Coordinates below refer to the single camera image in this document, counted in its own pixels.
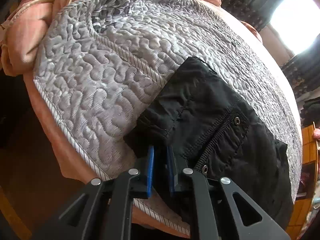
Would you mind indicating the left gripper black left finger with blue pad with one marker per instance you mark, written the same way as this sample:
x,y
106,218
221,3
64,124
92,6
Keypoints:
x,y
102,209

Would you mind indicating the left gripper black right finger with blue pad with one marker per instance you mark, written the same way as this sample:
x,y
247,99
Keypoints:
x,y
216,209

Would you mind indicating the black pants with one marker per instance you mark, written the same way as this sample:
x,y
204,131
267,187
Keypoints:
x,y
201,120

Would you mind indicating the orange wooden shelf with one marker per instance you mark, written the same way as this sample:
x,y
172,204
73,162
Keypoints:
x,y
305,204

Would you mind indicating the black bag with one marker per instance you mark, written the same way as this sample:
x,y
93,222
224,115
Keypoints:
x,y
310,112

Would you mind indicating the grey quilted bed cover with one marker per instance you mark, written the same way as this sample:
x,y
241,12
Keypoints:
x,y
103,62

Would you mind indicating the pink blanket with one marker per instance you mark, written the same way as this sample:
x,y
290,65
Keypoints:
x,y
25,28

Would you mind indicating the dark window curtain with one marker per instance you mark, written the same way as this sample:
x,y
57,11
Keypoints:
x,y
290,31

